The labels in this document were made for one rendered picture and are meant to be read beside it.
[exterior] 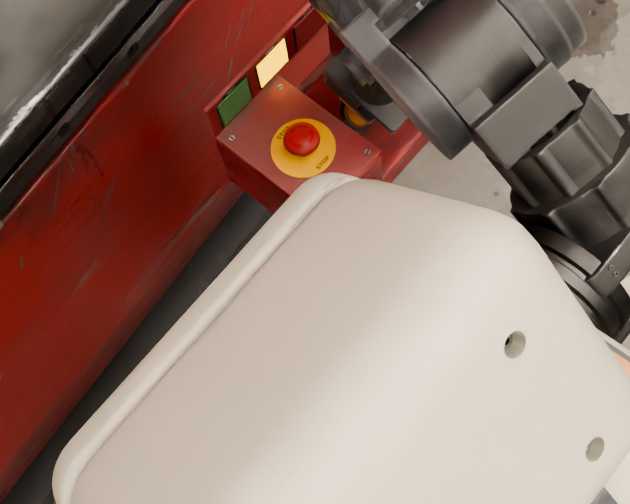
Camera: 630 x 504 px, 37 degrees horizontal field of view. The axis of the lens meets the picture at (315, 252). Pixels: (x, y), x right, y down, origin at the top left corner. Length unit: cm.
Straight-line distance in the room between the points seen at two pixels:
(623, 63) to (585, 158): 151
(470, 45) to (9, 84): 62
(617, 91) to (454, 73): 150
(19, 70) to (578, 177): 66
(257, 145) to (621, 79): 112
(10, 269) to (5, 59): 26
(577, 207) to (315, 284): 21
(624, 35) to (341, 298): 176
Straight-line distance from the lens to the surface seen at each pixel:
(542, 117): 53
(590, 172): 54
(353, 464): 33
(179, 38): 118
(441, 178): 188
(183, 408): 38
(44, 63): 104
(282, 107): 106
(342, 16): 83
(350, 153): 103
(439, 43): 52
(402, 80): 52
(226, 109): 103
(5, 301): 120
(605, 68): 203
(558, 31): 53
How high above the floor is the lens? 171
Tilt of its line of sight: 70 degrees down
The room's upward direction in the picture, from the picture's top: 12 degrees counter-clockwise
